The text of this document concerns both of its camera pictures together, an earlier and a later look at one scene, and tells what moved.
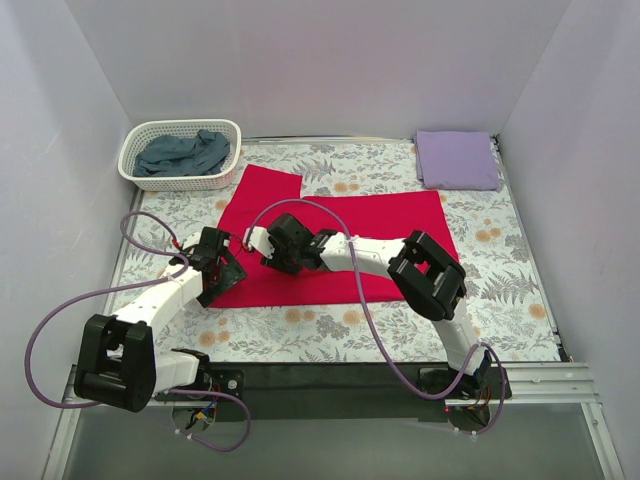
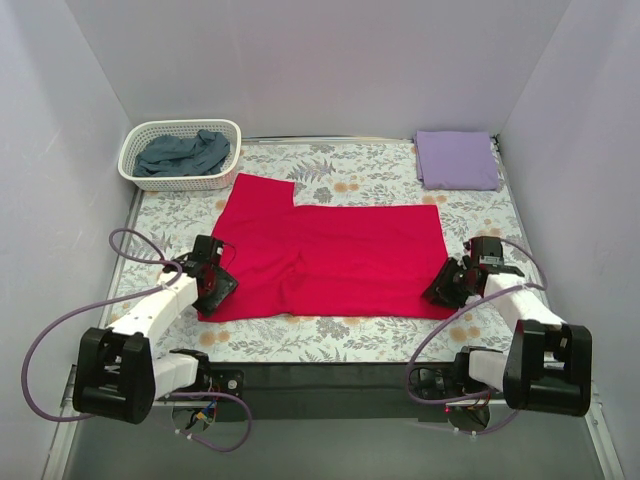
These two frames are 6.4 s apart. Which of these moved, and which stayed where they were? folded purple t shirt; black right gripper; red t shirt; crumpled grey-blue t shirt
Moved: red t shirt; black right gripper
Stayed: crumpled grey-blue t shirt; folded purple t shirt
